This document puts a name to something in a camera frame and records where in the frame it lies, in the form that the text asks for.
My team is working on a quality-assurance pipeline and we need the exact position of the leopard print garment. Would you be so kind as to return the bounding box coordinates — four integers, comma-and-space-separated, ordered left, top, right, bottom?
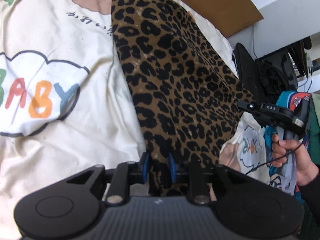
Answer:
111, 0, 253, 196

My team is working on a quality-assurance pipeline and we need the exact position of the person's right hand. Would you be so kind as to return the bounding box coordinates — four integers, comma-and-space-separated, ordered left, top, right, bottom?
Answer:
272, 134, 319, 186

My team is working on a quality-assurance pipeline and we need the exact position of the teal printed jersey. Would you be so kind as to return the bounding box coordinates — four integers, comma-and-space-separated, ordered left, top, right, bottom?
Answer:
264, 91, 312, 195

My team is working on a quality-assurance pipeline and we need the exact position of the cream bear print bedsheet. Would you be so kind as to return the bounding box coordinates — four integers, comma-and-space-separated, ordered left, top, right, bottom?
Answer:
0, 0, 272, 240

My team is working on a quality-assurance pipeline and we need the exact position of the white pillar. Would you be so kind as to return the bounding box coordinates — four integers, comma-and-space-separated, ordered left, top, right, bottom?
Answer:
228, 0, 319, 57

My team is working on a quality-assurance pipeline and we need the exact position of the brown cardboard sheet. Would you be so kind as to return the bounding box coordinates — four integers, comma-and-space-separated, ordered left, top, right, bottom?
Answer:
181, 0, 264, 37

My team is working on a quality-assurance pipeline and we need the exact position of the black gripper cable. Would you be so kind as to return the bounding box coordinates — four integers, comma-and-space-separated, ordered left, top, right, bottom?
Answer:
240, 129, 312, 176

